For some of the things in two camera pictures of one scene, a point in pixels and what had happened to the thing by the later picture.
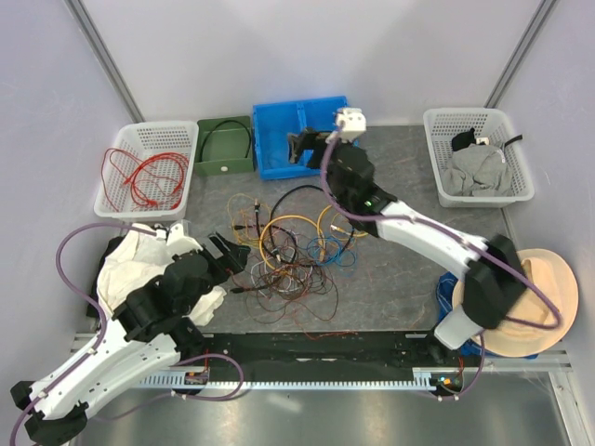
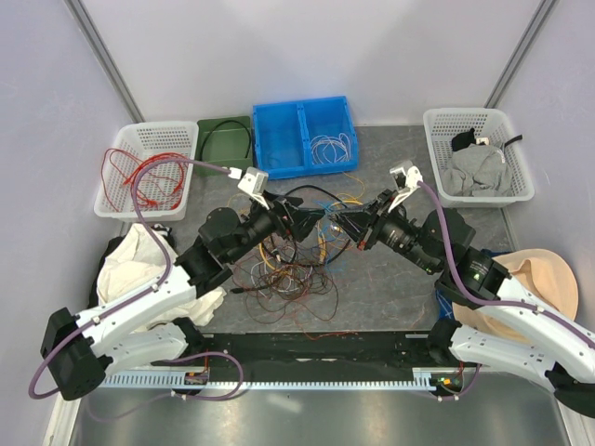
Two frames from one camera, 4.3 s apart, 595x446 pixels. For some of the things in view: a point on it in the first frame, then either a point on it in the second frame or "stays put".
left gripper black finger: (239, 252) -> (296, 201)
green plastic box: (223, 146) stays put
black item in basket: (463, 139) stays put
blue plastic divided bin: (272, 124) stays put
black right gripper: (307, 140) -> (363, 227)
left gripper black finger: (238, 267) -> (303, 220)
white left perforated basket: (149, 171) stays put
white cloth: (139, 255) stays put
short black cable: (225, 121) stays put
